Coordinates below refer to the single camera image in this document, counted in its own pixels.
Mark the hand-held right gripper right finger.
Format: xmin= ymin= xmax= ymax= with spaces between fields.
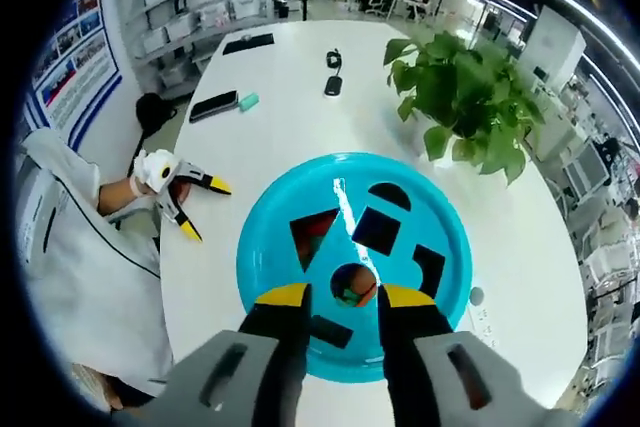
xmin=377 ymin=283 xmax=582 ymax=427

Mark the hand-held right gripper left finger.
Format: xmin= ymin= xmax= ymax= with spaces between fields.
xmin=111 ymin=282 xmax=314 ymax=427

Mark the pink toy storage bucket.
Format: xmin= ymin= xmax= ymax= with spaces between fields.
xmin=235 ymin=150 xmax=474 ymax=383

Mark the person's left hand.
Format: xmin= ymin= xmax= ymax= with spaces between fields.
xmin=171 ymin=179 xmax=194 ymax=205

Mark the black chair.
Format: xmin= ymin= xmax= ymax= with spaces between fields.
xmin=133 ymin=91 xmax=179 ymax=174

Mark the black smartphone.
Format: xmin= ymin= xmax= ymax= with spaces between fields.
xmin=188 ymin=89 xmax=239 ymax=124

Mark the white chest-worn device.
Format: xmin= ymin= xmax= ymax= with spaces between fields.
xmin=13 ymin=161 xmax=64 ymax=273

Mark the black flat keyboard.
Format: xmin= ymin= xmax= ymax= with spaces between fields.
xmin=222 ymin=32 xmax=276 ymax=57

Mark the potted green plant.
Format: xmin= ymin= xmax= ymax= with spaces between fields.
xmin=383 ymin=30 xmax=546 ymax=186

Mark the black device cable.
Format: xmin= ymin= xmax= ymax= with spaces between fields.
xmin=73 ymin=196 xmax=161 ymax=278

